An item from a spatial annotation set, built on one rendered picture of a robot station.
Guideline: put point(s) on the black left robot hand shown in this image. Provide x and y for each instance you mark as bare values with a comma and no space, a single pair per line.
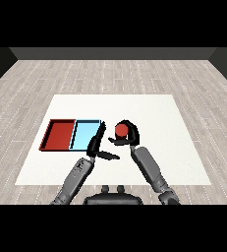
95,145

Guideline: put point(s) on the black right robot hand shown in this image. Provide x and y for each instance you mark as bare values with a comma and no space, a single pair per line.
131,133

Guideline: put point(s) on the small red can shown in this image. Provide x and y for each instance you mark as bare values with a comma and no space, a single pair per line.
120,130

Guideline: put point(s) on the light blue shallow open box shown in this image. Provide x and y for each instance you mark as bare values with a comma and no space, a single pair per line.
84,135

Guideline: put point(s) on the red shallow open box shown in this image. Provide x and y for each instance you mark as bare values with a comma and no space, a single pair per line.
59,135

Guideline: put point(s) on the dark grey robot body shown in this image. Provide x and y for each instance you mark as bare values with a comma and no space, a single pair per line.
113,198

